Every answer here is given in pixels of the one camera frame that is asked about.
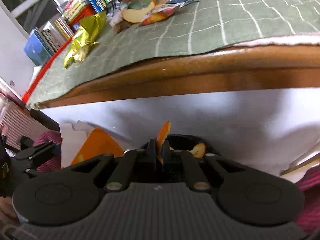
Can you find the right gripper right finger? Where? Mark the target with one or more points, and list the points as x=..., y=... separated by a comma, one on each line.
x=183, y=164

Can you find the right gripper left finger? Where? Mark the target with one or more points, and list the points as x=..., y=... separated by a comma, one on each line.
x=135, y=166

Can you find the orange potato sticks box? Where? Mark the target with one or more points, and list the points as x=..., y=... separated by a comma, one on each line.
x=83, y=141

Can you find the gold foil wrapper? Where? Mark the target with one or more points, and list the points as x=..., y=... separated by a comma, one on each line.
x=85, y=38

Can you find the colourful snack wrapper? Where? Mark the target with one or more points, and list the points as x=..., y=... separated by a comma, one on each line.
x=164, y=9

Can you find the upright books far left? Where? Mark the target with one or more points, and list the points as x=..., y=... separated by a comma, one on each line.
x=43, y=43

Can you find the stack of flat books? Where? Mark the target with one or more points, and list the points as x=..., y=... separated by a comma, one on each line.
x=68, y=10

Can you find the red tray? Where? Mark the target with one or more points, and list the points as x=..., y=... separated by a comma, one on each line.
x=42, y=71

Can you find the magenta knitted sleeve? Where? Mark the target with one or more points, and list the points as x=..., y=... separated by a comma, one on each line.
x=308, y=219

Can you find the green checked tablecloth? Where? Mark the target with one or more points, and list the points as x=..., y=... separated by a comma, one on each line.
x=201, y=27

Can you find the red crate left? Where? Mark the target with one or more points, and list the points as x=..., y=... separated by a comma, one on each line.
x=85, y=12

